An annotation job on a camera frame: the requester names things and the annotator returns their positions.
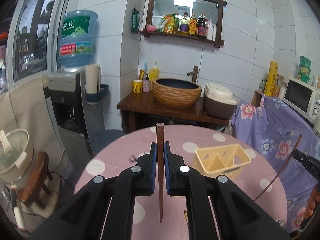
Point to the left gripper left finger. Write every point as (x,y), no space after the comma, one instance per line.
(104,207)

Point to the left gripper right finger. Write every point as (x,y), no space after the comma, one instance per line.
(216,207)

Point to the black gold-tipped chopstick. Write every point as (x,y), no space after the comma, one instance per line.
(186,216)

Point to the brown wooden chopstick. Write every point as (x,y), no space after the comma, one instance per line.
(160,161)

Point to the person right hand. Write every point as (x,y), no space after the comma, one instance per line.
(311,204)

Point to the purple floral cloth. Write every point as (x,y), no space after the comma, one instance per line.
(272,129)

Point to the beige plastic utensil holder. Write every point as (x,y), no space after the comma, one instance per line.
(227,160)

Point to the white microwave oven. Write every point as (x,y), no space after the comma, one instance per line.
(303,98)

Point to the small wooden stool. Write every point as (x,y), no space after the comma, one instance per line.
(30,193)

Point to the water dispenser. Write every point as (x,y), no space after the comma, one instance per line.
(79,115)

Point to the green stacked containers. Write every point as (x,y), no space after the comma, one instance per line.
(304,69)

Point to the cream cooking pot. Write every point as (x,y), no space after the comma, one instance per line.
(17,155)

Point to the dark wooden counter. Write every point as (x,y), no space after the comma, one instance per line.
(142,110)

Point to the yellow wrap roll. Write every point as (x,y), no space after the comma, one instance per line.
(271,78)

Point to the rice cooker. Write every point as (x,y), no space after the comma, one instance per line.
(218,101)

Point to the yellow mug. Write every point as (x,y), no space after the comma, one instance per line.
(137,86)

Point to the woven basin sink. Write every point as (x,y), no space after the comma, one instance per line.
(176,92)

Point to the yellow soap bottle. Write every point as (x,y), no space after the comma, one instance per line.
(154,72)

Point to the bronze faucet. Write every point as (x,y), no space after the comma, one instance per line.
(194,74)

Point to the blue water jug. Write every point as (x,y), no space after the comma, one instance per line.
(76,44)

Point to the wooden wall shelf mirror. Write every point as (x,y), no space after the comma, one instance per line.
(199,20)

